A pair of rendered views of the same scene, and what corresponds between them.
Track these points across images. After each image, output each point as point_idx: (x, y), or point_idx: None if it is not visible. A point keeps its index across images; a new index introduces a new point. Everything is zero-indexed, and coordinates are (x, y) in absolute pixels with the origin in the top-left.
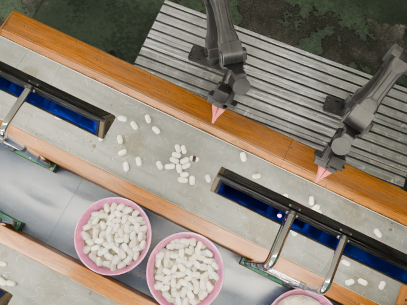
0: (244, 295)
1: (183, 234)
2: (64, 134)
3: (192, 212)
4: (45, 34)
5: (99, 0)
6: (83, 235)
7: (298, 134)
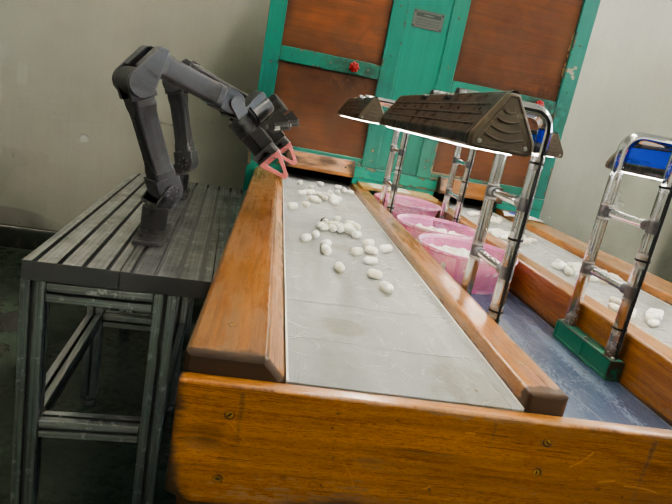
0: None
1: (408, 227)
2: (404, 287)
3: (381, 228)
4: (235, 300)
5: None
6: None
7: (224, 209)
